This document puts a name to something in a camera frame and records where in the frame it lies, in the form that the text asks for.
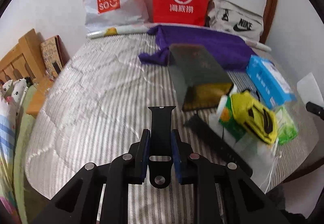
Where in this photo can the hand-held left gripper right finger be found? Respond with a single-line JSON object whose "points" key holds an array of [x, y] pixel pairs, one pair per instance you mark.
{"points": [[176, 154]]}

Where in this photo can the purple towel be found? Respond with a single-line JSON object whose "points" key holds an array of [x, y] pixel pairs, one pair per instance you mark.
{"points": [[202, 36]]}

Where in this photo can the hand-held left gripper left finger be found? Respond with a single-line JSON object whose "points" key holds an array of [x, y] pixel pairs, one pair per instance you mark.
{"points": [[145, 149]]}

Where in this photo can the yellow toy car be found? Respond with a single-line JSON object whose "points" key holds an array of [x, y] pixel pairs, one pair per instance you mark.
{"points": [[253, 112]]}

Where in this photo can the grey white sports bag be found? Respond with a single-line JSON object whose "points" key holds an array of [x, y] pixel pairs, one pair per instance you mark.
{"points": [[235, 16]]}

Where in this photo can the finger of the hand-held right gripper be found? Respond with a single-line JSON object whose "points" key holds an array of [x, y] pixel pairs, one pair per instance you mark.
{"points": [[315, 109]]}

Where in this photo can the white dotted pillow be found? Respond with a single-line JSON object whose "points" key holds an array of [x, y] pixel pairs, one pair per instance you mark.
{"points": [[15, 87]]}

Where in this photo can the light green sheet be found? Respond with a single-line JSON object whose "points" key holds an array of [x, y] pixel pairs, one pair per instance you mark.
{"points": [[22, 138]]}

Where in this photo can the striped grey mattress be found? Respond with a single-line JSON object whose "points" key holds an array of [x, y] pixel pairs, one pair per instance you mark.
{"points": [[101, 87]]}

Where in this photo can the brown patterned box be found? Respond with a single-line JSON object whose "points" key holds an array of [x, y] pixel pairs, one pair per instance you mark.
{"points": [[50, 54]]}

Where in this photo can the white flat panel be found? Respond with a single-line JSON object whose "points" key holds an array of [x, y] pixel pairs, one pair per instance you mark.
{"points": [[310, 87]]}

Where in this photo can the light green wet wipe packet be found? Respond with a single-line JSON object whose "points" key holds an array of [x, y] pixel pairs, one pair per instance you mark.
{"points": [[287, 125]]}

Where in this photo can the green tissue packet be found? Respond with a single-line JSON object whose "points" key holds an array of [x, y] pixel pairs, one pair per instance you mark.
{"points": [[227, 120]]}

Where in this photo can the wooden nightstand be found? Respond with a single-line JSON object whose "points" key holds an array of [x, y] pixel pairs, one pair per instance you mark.
{"points": [[38, 100]]}

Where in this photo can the dark green thick book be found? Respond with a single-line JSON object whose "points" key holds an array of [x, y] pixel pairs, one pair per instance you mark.
{"points": [[197, 67]]}

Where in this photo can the colourful printed quilt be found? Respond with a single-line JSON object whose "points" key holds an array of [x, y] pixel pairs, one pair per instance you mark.
{"points": [[6, 143]]}

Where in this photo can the wooden headboard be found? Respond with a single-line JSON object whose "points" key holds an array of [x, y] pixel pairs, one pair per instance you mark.
{"points": [[22, 54]]}

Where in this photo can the white crumpled plastic bag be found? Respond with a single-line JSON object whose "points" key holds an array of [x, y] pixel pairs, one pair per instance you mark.
{"points": [[243, 144]]}

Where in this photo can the blue tissue box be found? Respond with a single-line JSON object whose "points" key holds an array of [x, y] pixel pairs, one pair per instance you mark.
{"points": [[265, 79]]}

